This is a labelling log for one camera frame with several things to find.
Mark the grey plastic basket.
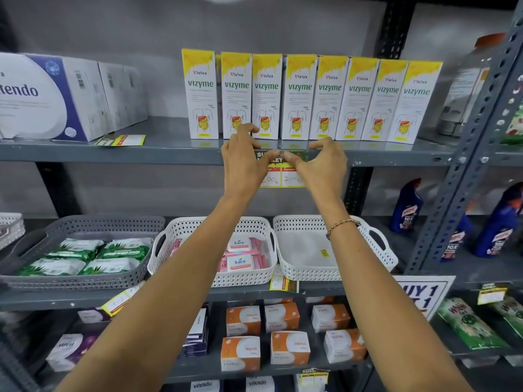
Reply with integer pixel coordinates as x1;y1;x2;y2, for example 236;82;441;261
0;215;166;291

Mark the person's left forearm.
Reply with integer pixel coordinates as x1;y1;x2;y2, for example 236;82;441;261
55;193;262;392

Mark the green white detergent packet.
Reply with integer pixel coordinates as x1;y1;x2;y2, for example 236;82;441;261
500;100;523;145

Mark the person's right hand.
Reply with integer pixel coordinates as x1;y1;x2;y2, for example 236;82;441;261
282;137;349;209

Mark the clear jar orange lid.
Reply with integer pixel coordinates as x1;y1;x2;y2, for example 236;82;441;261
435;32;506;138

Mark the yellow price tag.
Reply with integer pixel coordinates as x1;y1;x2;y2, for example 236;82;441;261
255;150;309;189
94;134;147;146
298;369;330;387
477;283;507;305
101;281;146;317
269;265;300;293

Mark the stack of blue white boxes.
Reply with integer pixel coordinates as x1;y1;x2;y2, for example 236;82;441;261
179;308;210;359

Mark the person's right forearm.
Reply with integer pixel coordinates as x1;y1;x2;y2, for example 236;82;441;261
314;198;475;392

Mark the green white pouch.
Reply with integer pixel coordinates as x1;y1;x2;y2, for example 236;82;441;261
490;296;523;340
436;297;510;351

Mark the large white purple box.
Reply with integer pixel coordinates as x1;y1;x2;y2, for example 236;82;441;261
0;52;112;143
98;62;130;133
122;65;149;125

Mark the grey metal shelf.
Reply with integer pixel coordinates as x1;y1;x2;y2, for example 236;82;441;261
404;0;523;392
0;0;463;392

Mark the gold bead bracelet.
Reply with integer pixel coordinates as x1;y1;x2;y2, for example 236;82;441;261
325;218;360;241

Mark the stack of orange white boxes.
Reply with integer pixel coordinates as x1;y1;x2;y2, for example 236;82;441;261
220;297;368;373

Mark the white plastic basket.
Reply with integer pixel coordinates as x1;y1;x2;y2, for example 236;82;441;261
272;215;399;282
147;216;279;288
0;212;26;252

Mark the row of yellow white boxes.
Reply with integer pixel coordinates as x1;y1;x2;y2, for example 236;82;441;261
181;47;444;144

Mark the white promotional sign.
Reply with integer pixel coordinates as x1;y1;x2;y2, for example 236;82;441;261
392;275;457;322

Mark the person's left hand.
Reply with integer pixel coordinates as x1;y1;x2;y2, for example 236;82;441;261
220;122;283;203

